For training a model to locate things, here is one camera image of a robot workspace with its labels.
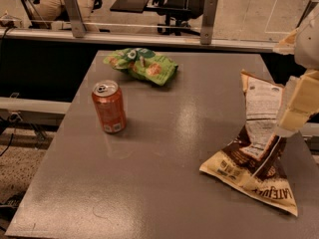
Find black office chair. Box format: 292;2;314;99
110;0;204;36

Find orange soda can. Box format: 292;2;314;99
92;80;127;133

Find metal guard rail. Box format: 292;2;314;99
0;28;275;53

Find green rice chip bag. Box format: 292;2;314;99
104;48;178;86

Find right metal rail bracket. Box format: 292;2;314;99
200;0;218;45

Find seated person in khaki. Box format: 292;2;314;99
32;0;102;22

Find left metal rail bracket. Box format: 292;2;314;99
64;0;86;38

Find black floor cable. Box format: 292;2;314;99
0;115;21;157

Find grey side shelf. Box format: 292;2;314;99
0;98;71;125

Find metal rail bracket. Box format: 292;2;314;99
64;0;86;38
200;0;218;45

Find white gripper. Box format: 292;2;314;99
273;5;319;137

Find yellow brown snack bag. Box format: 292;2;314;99
199;71;298;215

